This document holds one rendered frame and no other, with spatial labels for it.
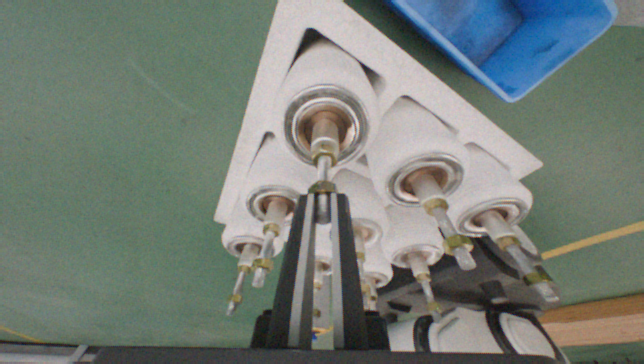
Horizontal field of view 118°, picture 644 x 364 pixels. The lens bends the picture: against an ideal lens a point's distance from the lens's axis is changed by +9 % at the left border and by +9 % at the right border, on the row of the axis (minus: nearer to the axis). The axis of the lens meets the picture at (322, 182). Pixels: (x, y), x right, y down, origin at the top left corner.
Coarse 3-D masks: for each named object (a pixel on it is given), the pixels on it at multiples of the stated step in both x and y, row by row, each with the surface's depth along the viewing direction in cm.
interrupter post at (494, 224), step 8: (488, 216) 23; (496, 216) 23; (488, 224) 23; (496, 224) 22; (504, 224) 22; (488, 232) 23; (496, 232) 22; (504, 232) 21; (512, 232) 21; (496, 240) 22
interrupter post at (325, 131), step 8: (320, 120) 16; (328, 120) 16; (320, 128) 15; (328, 128) 15; (336, 128) 16; (312, 136) 15; (320, 136) 14; (328, 136) 14; (336, 136) 15; (312, 144) 14; (320, 144) 14; (328, 144) 14; (336, 144) 14; (336, 152) 14
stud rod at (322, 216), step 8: (320, 160) 13; (328, 160) 13; (320, 168) 12; (328, 168) 12; (320, 176) 11; (328, 176) 11; (320, 200) 10; (328, 200) 10; (320, 208) 10; (328, 208) 10; (320, 216) 9; (328, 216) 9; (320, 224) 10
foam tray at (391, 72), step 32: (288, 0) 16; (320, 0) 16; (288, 32) 18; (320, 32) 26; (352, 32) 17; (288, 64) 19; (384, 64) 19; (416, 64) 19; (256, 96) 21; (384, 96) 21; (416, 96) 21; (448, 96) 21; (256, 128) 24; (448, 128) 26; (480, 128) 23; (512, 160) 26; (224, 192) 32
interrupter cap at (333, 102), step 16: (304, 96) 14; (320, 96) 14; (336, 96) 14; (352, 96) 14; (288, 112) 15; (304, 112) 15; (320, 112) 15; (336, 112) 15; (352, 112) 15; (288, 128) 16; (304, 128) 16; (352, 128) 16; (368, 128) 16; (288, 144) 17; (304, 144) 17; (352, 144) 17; (304, 160) 18
